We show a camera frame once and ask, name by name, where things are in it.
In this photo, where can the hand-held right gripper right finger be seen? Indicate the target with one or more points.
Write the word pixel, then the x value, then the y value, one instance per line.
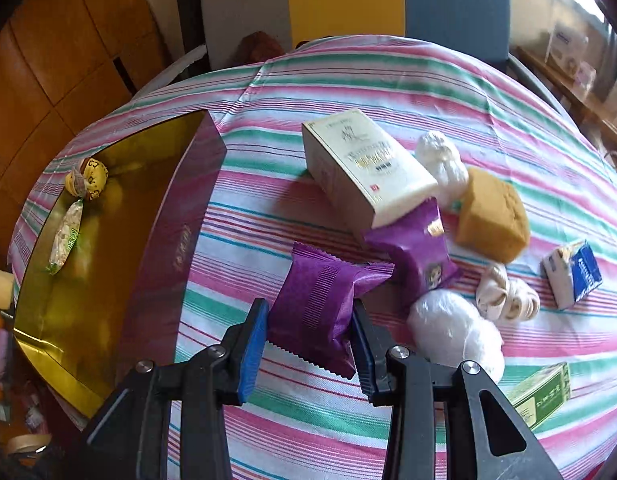
pixel 361 345

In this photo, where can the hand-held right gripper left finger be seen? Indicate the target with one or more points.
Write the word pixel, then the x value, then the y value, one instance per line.
pixel 253 350

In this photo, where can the plain purple snack packet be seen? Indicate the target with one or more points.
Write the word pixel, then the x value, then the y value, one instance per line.
pixel 313 305

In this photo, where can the large white ball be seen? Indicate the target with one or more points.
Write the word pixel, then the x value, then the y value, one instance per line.
pixel 448 327

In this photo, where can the purple gift box gold interior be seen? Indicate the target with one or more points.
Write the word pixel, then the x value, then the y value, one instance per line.
pixel 113 260

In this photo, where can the cream carton box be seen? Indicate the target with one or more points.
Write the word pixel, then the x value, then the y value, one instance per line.
pixel 358 170

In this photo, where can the green carton box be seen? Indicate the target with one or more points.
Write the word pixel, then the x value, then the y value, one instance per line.
pixel 538 392

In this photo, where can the blue and white packet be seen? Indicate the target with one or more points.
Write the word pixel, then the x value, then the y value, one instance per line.
pixel 576 272

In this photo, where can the purple cartoon snack packet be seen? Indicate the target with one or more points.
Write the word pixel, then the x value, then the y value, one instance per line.
pixel 418 255

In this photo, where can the white twisted pastry pack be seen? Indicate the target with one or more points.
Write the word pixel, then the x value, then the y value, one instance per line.
pixel 508 297

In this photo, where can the tan wrapped cake block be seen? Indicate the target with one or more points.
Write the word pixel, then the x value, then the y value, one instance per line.
pixel 493 215

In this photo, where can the small white plastic bag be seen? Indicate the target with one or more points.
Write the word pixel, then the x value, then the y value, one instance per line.
pixel 446 165

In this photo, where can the green and white snack packet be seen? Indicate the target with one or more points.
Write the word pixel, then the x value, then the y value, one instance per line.
pixel 66 237

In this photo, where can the yellow patterned wrapped candy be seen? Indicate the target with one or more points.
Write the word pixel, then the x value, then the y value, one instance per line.
pixel 88 177

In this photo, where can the tape roll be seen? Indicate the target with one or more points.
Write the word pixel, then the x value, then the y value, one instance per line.
pixel 28 442

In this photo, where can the brown plush object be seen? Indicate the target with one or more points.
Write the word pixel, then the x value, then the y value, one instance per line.
pixel 261 47

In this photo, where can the wooden side shelf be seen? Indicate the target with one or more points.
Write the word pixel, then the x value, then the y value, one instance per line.
pixel 578 95

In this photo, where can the grey yellow blue chair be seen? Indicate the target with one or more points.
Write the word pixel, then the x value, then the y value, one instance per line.
pixel 343 0

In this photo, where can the wooden cabinet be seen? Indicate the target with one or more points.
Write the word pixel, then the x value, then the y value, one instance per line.
pixel 63 60

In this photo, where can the pale pink box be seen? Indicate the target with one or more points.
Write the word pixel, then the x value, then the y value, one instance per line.
pixel 583 79

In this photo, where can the white cardboard box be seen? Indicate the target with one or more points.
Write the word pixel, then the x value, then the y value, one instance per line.
pixel 566 42

